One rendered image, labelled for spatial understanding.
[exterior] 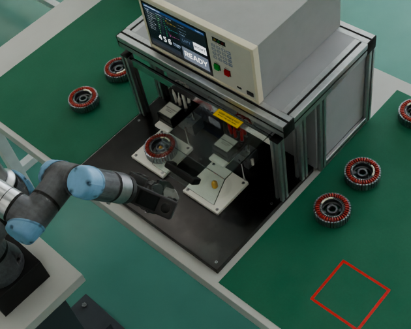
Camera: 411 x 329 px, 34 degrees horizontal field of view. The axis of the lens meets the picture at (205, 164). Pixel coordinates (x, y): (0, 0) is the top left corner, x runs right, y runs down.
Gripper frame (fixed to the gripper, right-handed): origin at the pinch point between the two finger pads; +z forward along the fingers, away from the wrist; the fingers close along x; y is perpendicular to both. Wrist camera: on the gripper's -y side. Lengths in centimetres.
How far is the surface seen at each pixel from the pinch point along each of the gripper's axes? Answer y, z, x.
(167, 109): 36.5, 27.6, -19.3
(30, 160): 134, 69, 30
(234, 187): 8.1, 38.1, -4.9
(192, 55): 22.3, 11.3, -37.4
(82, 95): 81, 34, -11
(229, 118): 6.0, 17.7, -24.8
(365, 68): -12, 50, -54
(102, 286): 73, 77, 64
